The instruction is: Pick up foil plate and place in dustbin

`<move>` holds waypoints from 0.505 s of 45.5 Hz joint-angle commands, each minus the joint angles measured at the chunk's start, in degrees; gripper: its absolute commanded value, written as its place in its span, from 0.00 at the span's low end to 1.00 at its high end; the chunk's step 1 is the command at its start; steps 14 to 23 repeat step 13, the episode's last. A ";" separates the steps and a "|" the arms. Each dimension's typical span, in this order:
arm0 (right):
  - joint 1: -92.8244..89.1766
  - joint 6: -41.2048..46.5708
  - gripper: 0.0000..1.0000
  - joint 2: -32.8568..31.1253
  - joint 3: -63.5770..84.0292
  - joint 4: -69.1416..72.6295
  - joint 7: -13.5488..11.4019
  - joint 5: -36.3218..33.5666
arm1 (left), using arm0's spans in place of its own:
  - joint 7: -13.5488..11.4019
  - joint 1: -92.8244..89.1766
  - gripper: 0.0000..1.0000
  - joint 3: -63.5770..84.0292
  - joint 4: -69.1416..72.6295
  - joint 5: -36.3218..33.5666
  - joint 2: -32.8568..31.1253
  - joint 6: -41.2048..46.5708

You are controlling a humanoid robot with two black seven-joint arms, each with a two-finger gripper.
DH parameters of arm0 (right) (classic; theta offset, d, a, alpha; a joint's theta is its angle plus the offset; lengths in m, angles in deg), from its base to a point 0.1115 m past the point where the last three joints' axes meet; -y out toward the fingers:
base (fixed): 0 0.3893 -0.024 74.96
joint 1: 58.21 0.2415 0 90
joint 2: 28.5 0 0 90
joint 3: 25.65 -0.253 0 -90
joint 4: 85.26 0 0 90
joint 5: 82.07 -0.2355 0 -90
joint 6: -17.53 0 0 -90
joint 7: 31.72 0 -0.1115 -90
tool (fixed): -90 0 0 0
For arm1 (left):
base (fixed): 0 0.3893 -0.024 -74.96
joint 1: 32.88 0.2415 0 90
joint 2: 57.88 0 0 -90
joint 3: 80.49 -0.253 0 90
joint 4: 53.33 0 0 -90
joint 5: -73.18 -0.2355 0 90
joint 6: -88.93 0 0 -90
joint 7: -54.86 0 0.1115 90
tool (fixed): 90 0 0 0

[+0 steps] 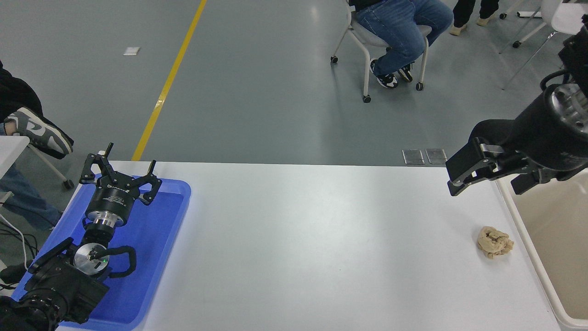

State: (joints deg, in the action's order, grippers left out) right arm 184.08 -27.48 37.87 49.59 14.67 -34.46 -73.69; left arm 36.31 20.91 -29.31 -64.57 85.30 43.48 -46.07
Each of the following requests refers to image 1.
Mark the seated person beside small table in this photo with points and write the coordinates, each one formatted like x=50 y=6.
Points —
x=18 y=96

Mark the blue plastic tray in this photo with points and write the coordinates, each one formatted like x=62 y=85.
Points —
x=151 y=239

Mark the white wheeled chair base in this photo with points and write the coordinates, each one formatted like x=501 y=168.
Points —
x=528 y=32

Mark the large pale bin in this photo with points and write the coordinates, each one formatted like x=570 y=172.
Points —
x=560 y=248

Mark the small white table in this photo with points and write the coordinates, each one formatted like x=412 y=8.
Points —
x=11 y=149

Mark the seated person on white chair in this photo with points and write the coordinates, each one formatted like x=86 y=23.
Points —
x=395 y=27

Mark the white wheeled chair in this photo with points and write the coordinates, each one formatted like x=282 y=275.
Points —
x=367 y=41

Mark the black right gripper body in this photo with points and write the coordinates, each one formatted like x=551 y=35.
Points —
x=546 y=142

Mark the grey chair leg with caster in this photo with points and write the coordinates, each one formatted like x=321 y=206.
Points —
x=50 y=168

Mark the crumpled tan paper ball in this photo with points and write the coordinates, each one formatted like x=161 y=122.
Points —
x=494 y=242

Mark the walking person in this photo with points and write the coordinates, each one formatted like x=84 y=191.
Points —
x=464 y=11

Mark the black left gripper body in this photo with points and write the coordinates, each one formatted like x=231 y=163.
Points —
x=114 y=197

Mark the metal floor plate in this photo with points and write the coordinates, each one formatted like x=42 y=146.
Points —
x=413 y=156
x=435 y=156

